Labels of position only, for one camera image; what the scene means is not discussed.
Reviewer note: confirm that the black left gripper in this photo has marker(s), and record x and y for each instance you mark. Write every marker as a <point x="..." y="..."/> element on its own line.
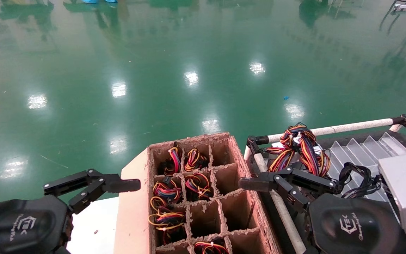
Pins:
<point x="23" y="225"/>

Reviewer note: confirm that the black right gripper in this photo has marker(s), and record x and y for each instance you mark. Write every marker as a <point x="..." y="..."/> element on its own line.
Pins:
<point x="354" y="225"/>

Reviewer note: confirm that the brown cardboard divider box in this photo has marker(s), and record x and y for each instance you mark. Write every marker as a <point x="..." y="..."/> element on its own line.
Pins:
<point x="240" y="211"/>

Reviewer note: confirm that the clear corrugated plastic tray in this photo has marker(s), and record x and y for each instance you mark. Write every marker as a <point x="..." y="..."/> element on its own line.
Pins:
<point x="358" y="151"/>

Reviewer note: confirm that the blue shoe cover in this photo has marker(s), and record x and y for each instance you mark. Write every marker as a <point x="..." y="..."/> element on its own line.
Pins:
<point x="90" y="1"/>
<point x="110" y="1"/>

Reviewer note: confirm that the white pipe cart frame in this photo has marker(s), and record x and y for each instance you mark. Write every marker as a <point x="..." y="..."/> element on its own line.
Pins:
<point x="284" y="215"/>

